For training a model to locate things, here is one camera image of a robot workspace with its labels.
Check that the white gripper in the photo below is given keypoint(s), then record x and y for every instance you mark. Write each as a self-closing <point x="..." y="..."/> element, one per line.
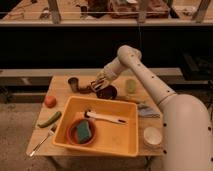
<point x="102" y="80"/>

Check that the yellow plastic tub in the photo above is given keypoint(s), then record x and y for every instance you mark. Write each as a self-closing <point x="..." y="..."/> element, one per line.
<point x="111" y="138"/>

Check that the striped whiteboard eraser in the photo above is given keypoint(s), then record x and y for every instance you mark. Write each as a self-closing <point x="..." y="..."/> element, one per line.
<point x="95" y="86"/>

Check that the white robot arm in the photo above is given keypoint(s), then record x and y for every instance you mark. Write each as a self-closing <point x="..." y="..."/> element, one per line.
<point x="187" y="134"/>

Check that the purple bowl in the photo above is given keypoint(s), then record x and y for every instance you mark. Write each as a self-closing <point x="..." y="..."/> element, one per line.
<point x="110" y="92"/>

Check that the red bowl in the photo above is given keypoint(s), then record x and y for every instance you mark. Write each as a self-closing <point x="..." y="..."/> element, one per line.
<point x="71" y="132"/>

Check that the dark grape bunch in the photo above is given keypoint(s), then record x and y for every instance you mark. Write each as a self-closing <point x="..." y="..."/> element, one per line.
<point x="85" y="90"/>

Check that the green plastic cup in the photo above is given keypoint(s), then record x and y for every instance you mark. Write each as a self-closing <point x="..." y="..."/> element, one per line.
<point x="130" y="86"/>

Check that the metal cup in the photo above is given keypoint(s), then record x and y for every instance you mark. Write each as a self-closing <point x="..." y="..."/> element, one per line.
<point x="74" y="84"/>

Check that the yellow banana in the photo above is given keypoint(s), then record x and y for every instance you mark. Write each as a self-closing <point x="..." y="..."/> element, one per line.
<point x="129" y="99"/>

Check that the blue grey cloth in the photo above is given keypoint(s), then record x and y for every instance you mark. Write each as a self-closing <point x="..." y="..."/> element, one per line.
<point x="147" y="112"/>

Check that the green sponge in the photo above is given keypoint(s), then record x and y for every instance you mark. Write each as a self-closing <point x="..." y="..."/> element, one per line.
<point x="83" y="132"/>

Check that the orange tomato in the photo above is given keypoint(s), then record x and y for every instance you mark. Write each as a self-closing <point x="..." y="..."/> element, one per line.
<point x="50" y="101"/>

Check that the wooden table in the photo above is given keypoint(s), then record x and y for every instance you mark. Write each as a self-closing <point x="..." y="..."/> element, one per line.
<point x="60" y="89"/>

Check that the green cucumber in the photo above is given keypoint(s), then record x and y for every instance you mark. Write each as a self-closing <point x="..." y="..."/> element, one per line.
<point x="51" y="120"/>

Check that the white handled brush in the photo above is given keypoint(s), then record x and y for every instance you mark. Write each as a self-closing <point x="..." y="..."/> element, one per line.
<point x="109" y="118"/>

